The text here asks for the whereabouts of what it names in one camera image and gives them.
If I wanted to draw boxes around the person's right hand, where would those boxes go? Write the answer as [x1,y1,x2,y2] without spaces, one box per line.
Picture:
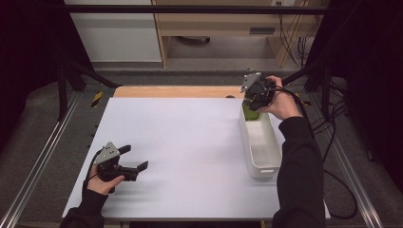
[257,74,304,122]

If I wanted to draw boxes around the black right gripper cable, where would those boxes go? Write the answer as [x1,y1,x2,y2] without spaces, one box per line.
[265,85,359,220]

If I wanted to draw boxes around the black horizontal frame bar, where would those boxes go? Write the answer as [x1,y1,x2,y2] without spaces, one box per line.
[63,4,331,15]

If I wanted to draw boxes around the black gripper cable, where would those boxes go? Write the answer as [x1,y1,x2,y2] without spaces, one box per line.
[81,149,103,193]
[265,85,359,220]

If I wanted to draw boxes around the green phone case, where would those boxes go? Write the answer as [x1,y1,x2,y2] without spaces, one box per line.
[241,100,263,123]

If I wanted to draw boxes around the black curtain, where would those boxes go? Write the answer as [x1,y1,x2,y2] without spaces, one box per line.
[0,0,93,154]
[305,0,403,185]

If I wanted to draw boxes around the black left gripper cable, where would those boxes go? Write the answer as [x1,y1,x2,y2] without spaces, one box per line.
[81,149,103,193]

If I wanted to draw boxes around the black frame strut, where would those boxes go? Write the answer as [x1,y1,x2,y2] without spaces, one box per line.
[280,59,335,120]
[58,58,124,122]

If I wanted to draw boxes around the light wooden desk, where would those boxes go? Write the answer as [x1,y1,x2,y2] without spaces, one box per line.
[150,0,329,68]

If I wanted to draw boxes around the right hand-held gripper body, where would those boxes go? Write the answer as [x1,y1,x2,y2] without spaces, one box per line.
[239,71,277,112]

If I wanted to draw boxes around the white table cover sheet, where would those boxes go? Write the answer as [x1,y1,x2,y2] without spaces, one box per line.
[62,96,332,222]

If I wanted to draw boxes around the hanging black cables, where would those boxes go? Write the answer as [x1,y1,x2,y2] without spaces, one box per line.
[278,13,310,68]

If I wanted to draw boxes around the white plastic bin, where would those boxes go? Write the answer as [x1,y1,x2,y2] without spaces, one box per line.
[239,104,283,181]

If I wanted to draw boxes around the person's left hand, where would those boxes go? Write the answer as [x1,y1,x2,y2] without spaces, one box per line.
[83,164,125,196]

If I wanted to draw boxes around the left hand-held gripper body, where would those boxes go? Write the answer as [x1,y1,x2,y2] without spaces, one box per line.
[92,141,141,194]

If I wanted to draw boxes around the aluminium floor rail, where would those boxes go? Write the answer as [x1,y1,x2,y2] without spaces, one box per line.
[308,94,385,228]
[0,90,82,228]

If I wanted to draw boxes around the black floor cables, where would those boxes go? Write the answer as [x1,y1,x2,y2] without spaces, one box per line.
[303,79,350,141]

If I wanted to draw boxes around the white cabinet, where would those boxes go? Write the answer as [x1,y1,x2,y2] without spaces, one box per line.
[64,0,163,63]

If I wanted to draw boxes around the yellow black tape strip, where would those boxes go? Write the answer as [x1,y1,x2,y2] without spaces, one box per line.
[90,91,105,108]
[294,92,313,107]

